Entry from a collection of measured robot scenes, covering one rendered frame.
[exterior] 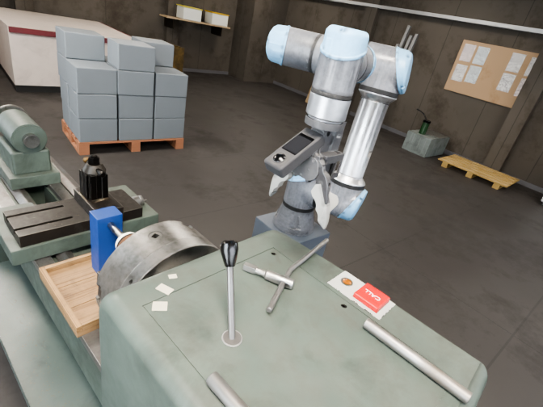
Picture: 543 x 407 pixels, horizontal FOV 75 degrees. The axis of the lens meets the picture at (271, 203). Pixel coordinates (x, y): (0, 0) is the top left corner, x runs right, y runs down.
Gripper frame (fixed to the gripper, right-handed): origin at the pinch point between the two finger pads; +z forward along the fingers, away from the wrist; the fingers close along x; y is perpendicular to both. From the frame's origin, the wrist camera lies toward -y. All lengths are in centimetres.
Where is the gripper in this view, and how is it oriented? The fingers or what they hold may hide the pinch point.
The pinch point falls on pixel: (292, 213)
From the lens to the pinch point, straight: 73.6
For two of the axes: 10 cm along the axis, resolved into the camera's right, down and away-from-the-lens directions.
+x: -7.0, -4.5, 5.5
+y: 6.8, -2.2, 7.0
